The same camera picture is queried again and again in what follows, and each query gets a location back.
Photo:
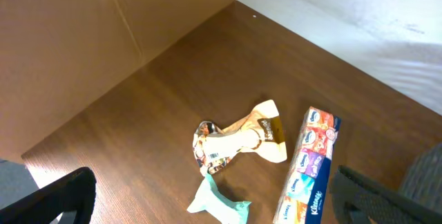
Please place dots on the teal wrapped tissue pack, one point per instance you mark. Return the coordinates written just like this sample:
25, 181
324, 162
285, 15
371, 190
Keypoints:
209, 199

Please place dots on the grey plastic basket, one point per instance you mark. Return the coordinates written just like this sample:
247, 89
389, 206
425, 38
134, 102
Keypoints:
422, 181

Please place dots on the beige crumpled snack bag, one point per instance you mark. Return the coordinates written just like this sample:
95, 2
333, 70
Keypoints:
259, 132

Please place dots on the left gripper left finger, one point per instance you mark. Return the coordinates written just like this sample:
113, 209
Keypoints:
71, 198

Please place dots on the Kleenex tissue multipack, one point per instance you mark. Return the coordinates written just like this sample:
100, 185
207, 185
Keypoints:
304, 191

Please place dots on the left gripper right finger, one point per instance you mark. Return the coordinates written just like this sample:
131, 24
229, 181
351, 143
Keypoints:
358, 199

